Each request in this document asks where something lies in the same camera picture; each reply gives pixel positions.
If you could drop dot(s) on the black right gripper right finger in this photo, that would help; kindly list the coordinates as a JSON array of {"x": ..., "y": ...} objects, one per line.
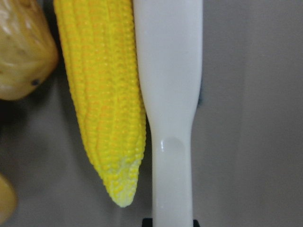
[{"x": 196, "y": 223}]

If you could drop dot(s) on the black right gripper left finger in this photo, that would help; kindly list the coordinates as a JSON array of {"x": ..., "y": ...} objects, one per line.
[{"x": 147, "y": 222}]

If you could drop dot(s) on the beige hand brush black bristles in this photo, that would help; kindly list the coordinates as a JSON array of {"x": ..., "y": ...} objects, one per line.
[{"x": 169, "y": 40}]

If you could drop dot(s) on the yellow toy corn cob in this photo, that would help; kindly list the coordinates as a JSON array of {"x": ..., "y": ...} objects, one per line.
[{"x": 98, "y": 44}]

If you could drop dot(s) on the brown toy potato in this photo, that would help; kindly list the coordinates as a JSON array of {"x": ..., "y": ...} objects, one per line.
[{"x": 28, "y": 52}]

